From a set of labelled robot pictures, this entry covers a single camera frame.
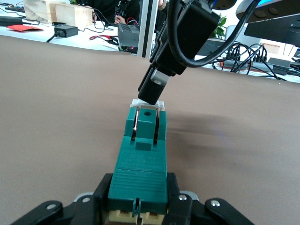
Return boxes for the flat black device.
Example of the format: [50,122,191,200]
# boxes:
[0,16,23,27]

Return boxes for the red paper sheet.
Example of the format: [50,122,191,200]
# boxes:
[6,24,45,32]

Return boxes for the aluminium camera post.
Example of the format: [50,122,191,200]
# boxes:
[137,0,158,58]

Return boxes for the small device with red LED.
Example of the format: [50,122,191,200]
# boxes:
[119,45,139,54]

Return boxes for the seated person in black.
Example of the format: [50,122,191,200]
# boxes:
[78,0,141,25]

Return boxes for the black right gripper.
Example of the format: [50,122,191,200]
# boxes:
[137,0,221,105]

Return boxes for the black monitor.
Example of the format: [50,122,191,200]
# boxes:
[243,13,300,45]

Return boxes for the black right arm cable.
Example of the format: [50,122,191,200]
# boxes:
[166,0,261,69]

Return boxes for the red and black wires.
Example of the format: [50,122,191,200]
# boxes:
[90,34,120,45]

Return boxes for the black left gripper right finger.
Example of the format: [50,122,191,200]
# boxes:
[164,172,255,225]

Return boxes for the tangled black cables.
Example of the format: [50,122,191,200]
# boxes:
[210,42,283,80]

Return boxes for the green potted plant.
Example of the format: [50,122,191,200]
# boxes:
[210,13,228,39]

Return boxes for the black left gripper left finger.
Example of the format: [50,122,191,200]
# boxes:
[9,172,113,225]

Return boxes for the black adapter cable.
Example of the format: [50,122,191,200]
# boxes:
[46,32,61,43]

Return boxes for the black power adapter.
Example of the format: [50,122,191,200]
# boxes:
[54,25,79,38]

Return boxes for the green circuit board module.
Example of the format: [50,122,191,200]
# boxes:
[106,98,168,225]

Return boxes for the small black adapter brick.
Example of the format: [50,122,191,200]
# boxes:
[267,57,292,75]

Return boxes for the dark grey power supply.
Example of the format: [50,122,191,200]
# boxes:
[117,22,141,47]

